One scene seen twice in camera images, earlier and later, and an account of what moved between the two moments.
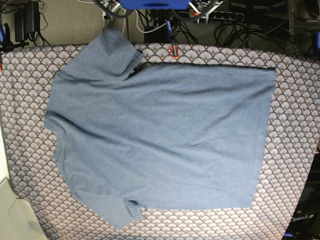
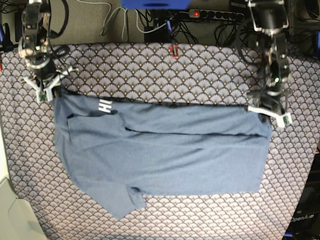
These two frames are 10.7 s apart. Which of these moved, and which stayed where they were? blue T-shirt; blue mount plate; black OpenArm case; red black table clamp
Moved: blue T-shirt
Stayed: red black table clamp; black OpenArm case; blue mount plate
